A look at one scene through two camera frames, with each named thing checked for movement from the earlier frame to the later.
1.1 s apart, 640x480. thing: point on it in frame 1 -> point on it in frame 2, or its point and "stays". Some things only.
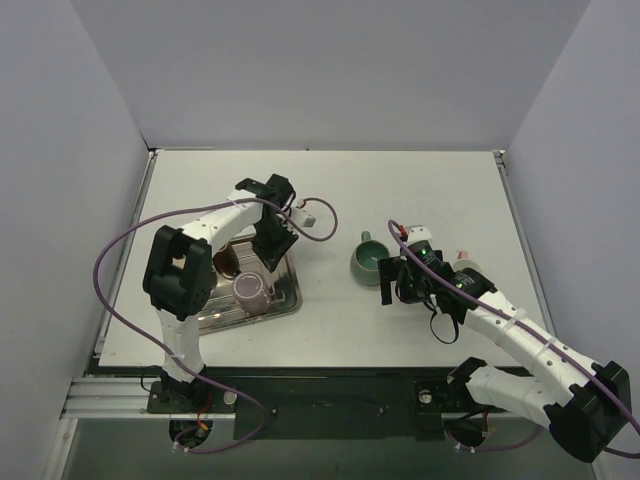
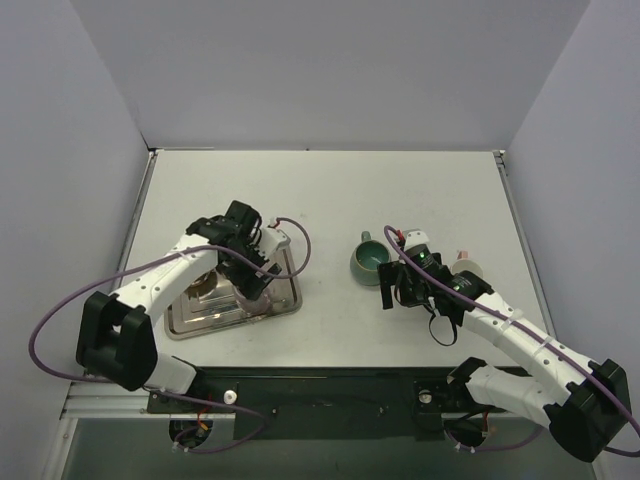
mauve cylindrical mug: [251, 293] stays
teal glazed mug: [364, 260] stays
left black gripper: [275, 245] -> [255, 282]
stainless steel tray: [223, 312] stays
